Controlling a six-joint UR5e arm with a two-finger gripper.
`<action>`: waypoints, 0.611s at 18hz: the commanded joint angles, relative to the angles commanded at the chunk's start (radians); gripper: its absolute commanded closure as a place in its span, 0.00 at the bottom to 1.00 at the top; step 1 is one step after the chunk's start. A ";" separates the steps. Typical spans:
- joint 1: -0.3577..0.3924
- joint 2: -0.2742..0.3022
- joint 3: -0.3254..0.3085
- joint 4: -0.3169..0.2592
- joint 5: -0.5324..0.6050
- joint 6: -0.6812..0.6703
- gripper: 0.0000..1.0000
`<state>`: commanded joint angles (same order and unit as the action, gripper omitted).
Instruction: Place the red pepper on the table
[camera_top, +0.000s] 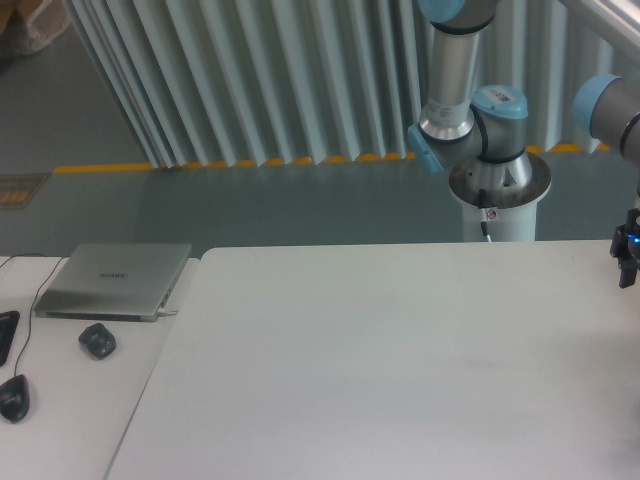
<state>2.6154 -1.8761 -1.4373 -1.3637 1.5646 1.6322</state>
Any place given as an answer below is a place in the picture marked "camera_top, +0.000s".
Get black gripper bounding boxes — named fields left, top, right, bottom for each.
left=610, top=208, right=639, bottom=289

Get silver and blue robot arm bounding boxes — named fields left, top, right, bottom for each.
left=407, top=1, right=639, bottom=289

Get white folding screen partition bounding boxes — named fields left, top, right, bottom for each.
left=65, top=1, right=639, bottom=168

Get black earbuds case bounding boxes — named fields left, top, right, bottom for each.
left=78, top=323, right=117, bottom=360

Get silver closed laptop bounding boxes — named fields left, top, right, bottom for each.
left=34, top=243, right=192, bottom=322

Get black keyboard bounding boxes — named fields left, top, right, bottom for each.
left=0, top=310, right=20, bottom=366

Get black computer mouse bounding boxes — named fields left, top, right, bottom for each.
left=0, top=374, right=31, bottom=424

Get wrapped cardboard boxes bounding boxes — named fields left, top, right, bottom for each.
left=1, top=0, right=71, bottom=59

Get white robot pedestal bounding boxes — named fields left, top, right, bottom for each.
left=449, top=152, right=551, bottom=242

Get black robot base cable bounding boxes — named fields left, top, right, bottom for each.
left=477, top=187, right=495, bottom=244

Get black mouse cable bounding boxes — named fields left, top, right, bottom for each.
left=0, top=253, right=70, bottom=377

